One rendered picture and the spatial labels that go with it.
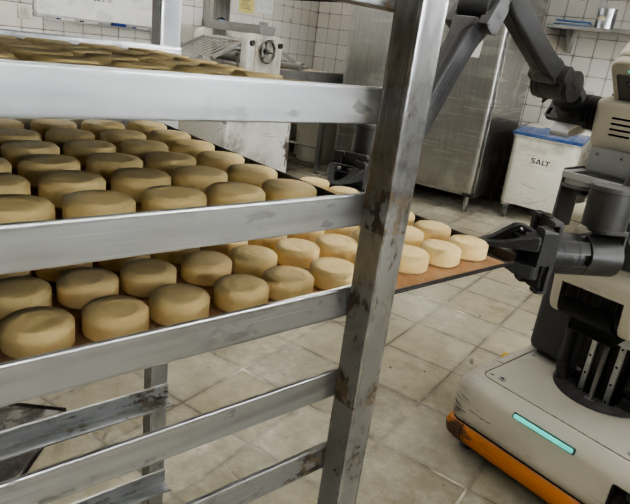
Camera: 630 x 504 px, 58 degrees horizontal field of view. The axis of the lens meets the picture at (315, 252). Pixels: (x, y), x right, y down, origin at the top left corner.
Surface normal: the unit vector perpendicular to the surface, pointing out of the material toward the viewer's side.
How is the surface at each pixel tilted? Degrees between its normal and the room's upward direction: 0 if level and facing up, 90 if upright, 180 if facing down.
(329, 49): 90
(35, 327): 0
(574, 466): 91
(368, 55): 90
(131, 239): 90
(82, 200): 0
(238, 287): 0
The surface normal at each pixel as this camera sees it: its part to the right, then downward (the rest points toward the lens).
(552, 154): -0.58, 0.24
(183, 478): 0.12, -0.93
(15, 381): 0.62, 0.34
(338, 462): -0.77, 0.13
